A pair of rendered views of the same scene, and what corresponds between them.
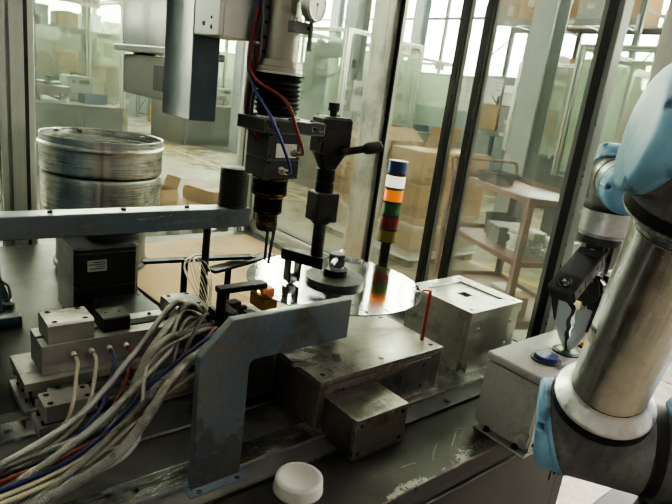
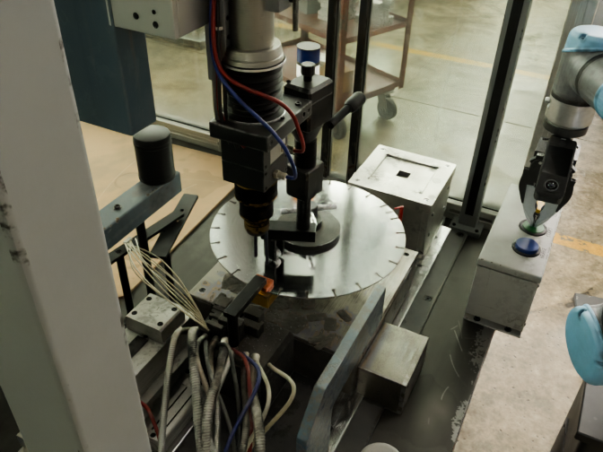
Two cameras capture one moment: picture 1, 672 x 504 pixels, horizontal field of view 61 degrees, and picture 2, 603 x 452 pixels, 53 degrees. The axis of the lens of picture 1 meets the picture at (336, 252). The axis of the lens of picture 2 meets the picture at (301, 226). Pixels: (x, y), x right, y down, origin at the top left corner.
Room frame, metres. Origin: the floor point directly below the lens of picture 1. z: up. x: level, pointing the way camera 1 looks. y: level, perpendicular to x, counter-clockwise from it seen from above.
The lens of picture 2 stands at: (0.27, 0.32, 1.57)
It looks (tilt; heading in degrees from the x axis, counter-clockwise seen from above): 37 degrees down; 337
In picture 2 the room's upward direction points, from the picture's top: 2 degrees clockwise
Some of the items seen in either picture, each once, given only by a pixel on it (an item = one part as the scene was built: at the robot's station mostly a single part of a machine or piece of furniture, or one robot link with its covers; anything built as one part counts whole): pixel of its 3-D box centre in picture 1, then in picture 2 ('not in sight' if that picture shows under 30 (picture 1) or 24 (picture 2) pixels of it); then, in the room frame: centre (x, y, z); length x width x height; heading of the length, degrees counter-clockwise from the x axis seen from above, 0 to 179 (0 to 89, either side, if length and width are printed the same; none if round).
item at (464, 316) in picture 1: (458, 324); (398, 203); (1.20, -0.30, 0.82); 0.18 x 0.18 x 0.15; 41
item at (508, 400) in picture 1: (549, 385); (515, 256); (0.96, -0.42, 0.82); 0.28 x 0.11 x 0.15; 131
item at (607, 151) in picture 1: (615, 178); (586, 65); (0.95, -0.44, 1.21); 0.09 x 0.08 x 0.11; 164
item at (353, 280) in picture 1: (335, 274); (308, 224); (1.02, 0.00, 0.96); 0.11 x 0.11 x 0.03
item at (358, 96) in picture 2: (355, 147); (335, 107); (0.96, -0.01, 1.21); 0.08 x 0.06 x 0.03; 131
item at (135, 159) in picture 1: (102, 202); not in sight; (1.48, 0.64, 0.93); 0.31 x 0.31 x 0.36
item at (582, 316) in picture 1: (586, 327); (549, 204); (0.95, -0.46, 0.95); 0.06 x 0.03 x 0.09; 131
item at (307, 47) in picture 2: (397, 167); (308, 53); (1.30, -0.11, 1.14); 0.05 x 0.04 x 0.03; 41
